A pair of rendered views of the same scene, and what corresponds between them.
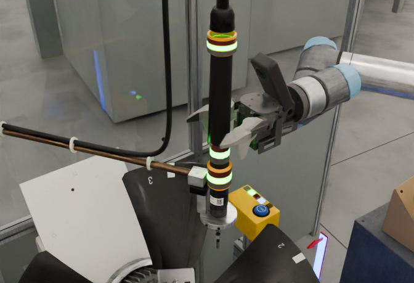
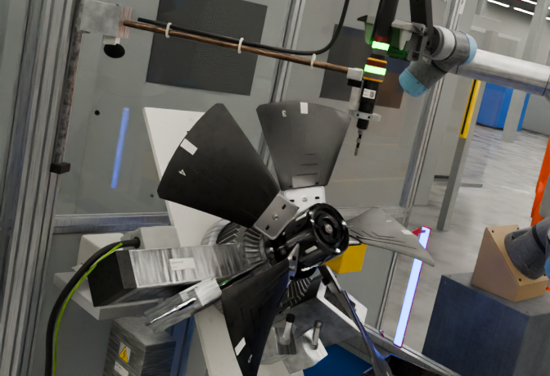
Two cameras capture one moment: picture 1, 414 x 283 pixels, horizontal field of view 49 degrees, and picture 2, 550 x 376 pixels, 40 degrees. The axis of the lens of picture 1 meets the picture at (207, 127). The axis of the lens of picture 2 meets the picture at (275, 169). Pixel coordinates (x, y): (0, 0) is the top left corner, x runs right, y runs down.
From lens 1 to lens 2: 1.13 m
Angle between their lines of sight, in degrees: 25
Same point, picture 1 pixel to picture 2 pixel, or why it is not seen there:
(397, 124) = not seen: hidden behind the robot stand
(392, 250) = (484, 295)
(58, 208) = (174, 142)
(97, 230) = not seen: hidden behind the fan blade
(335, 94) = (460, 43)
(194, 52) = (281, 86)
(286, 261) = (395, 230)
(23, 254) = (53, 263)
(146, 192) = (280, 122)
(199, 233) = (330, 158)
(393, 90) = (498, 74)
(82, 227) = not seen: hidden behind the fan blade
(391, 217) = (481, 264)
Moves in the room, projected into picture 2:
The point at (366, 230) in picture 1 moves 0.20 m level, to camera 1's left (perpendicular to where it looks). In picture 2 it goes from (454, 283) to (389, 273)
